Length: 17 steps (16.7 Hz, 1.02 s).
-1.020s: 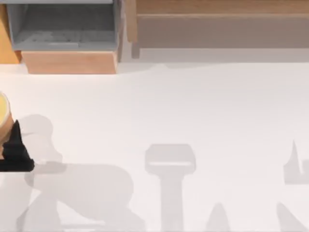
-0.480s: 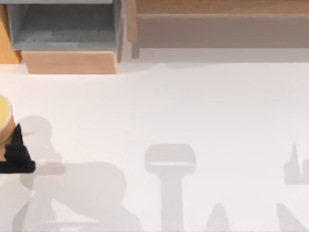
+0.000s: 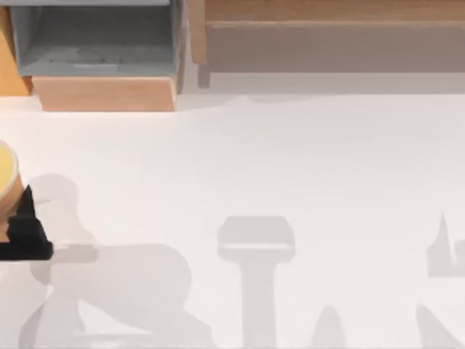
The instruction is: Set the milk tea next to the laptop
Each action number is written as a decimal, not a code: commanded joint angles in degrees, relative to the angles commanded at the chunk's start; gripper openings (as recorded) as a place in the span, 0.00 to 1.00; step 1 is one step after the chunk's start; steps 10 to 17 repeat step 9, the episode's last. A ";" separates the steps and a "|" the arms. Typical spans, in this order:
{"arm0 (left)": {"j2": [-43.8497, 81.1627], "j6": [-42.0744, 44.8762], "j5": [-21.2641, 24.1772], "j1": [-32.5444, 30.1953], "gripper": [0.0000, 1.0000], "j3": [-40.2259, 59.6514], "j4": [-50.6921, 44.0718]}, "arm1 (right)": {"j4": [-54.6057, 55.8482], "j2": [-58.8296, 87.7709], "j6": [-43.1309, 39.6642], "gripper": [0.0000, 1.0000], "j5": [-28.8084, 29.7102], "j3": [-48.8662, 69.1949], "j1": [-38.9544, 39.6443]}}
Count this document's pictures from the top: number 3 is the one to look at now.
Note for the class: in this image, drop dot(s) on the pale wooden drawer front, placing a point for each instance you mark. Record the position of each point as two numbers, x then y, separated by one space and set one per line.
105 92

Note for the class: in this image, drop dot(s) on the wooden open shelf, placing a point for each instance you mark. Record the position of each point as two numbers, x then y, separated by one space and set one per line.
327 36

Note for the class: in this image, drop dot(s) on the pulled-out drawer grey inside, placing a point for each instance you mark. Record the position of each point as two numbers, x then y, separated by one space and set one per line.
98 40

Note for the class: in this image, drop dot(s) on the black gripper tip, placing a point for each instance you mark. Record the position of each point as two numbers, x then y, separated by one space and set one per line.
26 236

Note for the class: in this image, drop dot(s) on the yellow and brown cup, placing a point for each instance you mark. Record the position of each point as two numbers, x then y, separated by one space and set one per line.
7 181

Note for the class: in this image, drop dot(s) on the wooden cupboard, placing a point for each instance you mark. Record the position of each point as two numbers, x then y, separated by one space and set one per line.
9 65

